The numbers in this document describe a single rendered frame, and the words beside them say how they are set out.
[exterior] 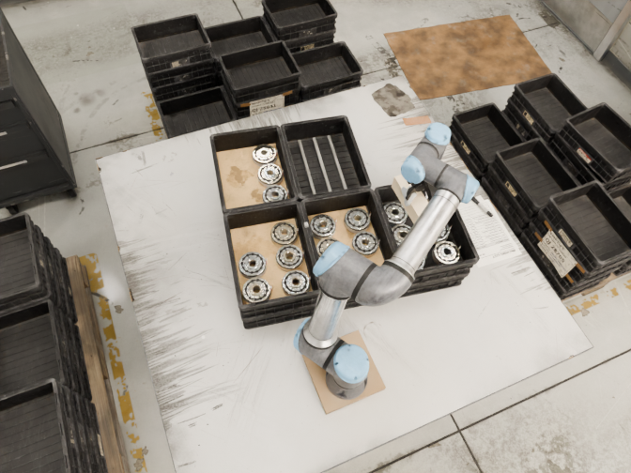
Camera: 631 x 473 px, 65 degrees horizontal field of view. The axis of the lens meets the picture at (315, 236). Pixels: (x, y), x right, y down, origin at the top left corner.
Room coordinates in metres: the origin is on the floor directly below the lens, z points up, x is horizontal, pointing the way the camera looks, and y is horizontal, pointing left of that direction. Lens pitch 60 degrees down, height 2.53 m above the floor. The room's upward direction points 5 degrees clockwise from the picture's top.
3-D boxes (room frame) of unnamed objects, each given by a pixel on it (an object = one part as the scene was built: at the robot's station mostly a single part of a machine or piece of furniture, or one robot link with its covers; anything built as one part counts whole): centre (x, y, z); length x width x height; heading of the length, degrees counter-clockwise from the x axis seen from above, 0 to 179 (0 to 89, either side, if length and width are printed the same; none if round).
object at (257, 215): (0.85, 0.16, 0.87); 0.40 x 0.30 x 0.11; 18
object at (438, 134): (1.03, -0.33, 1.39); 0.09 x 0.08 x 0.11; 149
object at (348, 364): (0.47, -0.15, 0.89); 0.13 x 0.12 x 0.14; 59
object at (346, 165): (1.32, -0.01, 0.87); 0.40 x 0.30 x 0.11; 18
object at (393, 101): (1.91, -0.33, 0.71); 0.22 x 0.19 x 0.01; 27
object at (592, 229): (1.35, -1.33, 0.37); 0.40 x 0.30 x 0.45; 27
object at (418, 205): (1.01, -0.35, 1.07); 0.24 x 0.06 x 0.06; 27
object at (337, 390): (0.46, -0.16, 0.78); 0.15 x 0.15 x 0.10
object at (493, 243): (1.17, -0.72, 0.70); 0.33 x 0.23 x 0.01; 27
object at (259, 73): (2.21, 0.40, 0.37); 0.40 x 0.30 x 0.45; 117
